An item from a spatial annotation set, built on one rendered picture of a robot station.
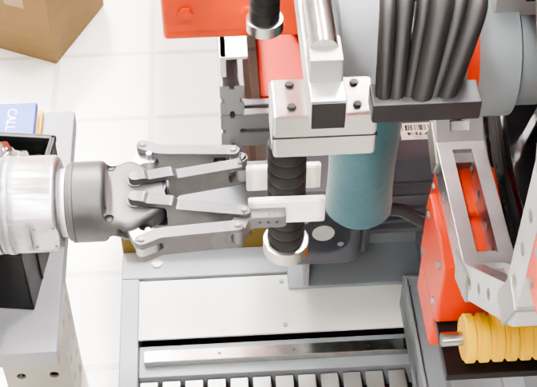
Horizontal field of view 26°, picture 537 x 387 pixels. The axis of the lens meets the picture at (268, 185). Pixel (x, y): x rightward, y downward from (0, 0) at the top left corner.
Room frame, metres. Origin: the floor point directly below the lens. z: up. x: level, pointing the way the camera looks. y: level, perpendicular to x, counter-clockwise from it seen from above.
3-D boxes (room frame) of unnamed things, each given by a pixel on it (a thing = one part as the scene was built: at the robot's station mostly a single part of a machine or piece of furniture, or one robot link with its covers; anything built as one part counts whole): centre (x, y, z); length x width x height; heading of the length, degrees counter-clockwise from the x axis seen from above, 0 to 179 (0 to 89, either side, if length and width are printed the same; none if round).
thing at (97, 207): (0.72, 0.14, 0.83); 0.09 x 0.08 x 0.07; 94
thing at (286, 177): (0.73, -0.02, 0.83); 0.04 x 0.04 x 0.16
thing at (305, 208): (0.71, -0.02, 0.83); 0.07 x 0.01 x 0.03; 93
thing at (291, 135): (0.74, -0.05, 0.93); 0.09 x 0.05 x 0.05; 94
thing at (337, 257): (1.23, -0.21, 0.26); 0.42 x 0.18 x 0.35; 94
